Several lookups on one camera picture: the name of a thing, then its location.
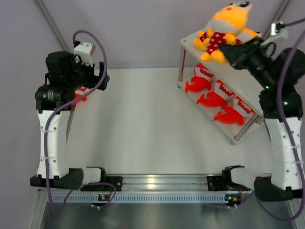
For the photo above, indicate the red shark plush back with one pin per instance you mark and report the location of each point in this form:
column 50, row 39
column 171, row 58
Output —
column 201, row 80

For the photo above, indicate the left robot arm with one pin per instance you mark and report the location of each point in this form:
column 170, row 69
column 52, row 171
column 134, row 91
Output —
column 54, row 107

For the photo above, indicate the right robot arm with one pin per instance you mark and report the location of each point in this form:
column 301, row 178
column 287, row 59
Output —
column 282, row 111

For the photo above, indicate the red shark plush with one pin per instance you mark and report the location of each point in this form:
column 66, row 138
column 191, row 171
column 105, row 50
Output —
column 81, row 91
column 235, row 114
column 219, row 96
column 201, row 80

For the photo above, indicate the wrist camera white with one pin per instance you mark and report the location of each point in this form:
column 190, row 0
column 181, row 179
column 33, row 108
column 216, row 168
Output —
column 278, row 32
column 83, row 52

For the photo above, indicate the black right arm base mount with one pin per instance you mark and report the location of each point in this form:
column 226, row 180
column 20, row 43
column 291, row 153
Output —
column 219, row 183

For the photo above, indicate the white two-tier shelf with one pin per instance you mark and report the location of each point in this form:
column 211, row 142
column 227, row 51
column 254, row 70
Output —
column 240, row 82

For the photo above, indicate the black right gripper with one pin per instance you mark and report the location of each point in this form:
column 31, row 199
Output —
column 235, row 53

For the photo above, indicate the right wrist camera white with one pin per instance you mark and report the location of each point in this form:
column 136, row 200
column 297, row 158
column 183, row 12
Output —
column 278, row 32

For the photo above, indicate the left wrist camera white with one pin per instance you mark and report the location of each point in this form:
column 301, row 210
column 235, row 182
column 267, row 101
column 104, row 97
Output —
column 83, row 52

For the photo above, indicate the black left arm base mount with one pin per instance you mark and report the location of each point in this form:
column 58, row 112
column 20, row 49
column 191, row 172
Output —
column 110, row 183

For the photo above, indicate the yellow plush polka-dot front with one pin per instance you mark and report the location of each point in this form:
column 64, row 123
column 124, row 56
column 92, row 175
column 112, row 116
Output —
column 224, row 28

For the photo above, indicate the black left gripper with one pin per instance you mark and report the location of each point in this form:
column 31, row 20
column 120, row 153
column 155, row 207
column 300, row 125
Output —
column 94, row 80

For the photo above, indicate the white slotted cable duct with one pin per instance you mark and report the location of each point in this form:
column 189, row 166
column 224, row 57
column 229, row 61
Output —
column 155, row 198

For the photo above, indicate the yellow plush polka-dot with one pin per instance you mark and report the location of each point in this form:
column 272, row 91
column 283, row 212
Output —
column 246, row 35
column 224, row 28
column 202, row 41

